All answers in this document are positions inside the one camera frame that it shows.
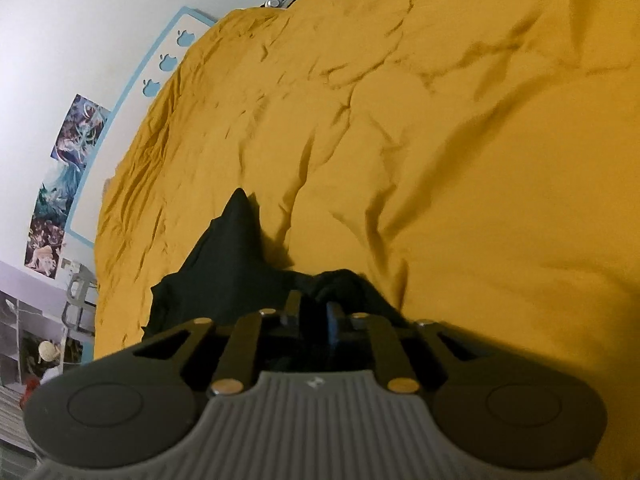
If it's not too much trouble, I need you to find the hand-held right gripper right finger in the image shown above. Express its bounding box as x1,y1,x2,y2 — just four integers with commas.
325,302,482,394

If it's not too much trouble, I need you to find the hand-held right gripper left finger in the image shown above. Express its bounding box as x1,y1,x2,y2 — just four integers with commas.
133,290,304,395

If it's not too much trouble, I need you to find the black garment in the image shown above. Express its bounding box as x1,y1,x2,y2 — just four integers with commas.
141,187,417,348

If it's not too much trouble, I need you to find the yellow blanket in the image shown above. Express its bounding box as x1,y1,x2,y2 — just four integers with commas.
92,0,640,461

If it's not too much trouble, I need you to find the grey chair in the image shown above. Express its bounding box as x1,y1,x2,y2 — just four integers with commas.
61,271,99,342

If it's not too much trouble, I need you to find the white headboard with blue trim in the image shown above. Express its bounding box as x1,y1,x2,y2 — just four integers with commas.
64,5,219,249

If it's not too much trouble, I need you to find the doll with white hat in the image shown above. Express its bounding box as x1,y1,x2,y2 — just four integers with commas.
36,340,65,376

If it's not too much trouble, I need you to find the lavender shelf unit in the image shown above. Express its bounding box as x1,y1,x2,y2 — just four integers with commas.
0,260,96,413

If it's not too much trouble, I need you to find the red bag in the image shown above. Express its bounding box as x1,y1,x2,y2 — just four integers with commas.
19,377,42,412

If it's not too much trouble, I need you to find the pale figure anime wall poster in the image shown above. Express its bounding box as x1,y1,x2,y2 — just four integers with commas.
24,214,67,279

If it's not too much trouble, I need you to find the purple anime wall poster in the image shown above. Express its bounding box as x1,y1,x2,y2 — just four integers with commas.
51,93,111,167

